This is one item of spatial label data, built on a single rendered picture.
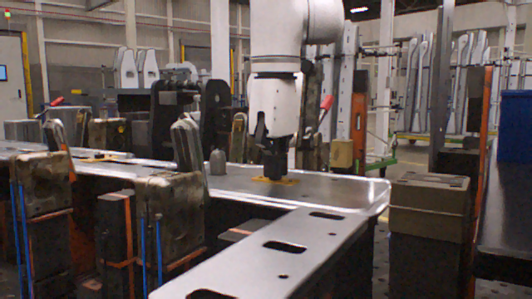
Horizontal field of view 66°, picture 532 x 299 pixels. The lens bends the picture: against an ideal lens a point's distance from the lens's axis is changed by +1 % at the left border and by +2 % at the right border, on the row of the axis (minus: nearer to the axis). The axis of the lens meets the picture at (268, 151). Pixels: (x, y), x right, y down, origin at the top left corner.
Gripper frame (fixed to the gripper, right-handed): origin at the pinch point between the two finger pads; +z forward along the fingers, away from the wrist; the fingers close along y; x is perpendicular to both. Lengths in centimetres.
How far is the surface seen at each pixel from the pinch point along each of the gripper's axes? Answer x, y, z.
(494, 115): 24, -948, 46
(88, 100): -92, -32, -10
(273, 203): 5.9, 11.7, 3.2
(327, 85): -164, -445, -19
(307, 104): -0.7, -14.9, -10.2
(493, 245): 33.8, 24.1, -0.1
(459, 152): 29.3, 3.4, -4.8
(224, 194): -3.1, 11.5, 3.2
